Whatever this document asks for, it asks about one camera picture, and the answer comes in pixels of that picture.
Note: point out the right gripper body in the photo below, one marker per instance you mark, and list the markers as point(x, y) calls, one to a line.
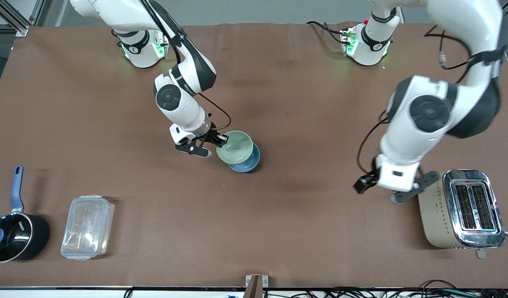
point(212, 135)

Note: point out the green ceramic bowl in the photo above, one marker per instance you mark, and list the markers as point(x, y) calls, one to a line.
point(235, 147)

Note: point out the blue ceramic bowl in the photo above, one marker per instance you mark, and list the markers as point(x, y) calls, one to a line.
point(249, 163)

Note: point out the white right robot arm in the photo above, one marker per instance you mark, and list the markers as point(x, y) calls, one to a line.
point(183, 111)

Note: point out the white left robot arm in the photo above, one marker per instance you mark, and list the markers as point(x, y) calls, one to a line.
point(407, 136)

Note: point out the beige and chrome toaster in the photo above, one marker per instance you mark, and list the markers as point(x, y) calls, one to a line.
point(440, 215)

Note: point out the clear plastic food container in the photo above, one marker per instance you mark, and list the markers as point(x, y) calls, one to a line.
point(87, 227)

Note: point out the brown wooden bar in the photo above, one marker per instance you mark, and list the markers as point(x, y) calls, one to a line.
point(254, 287)

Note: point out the metal table edge bracket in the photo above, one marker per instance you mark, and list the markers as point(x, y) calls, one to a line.
point(265, 281)

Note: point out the aluminium frame profile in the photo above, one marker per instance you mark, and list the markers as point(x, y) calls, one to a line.
point(13, 20)

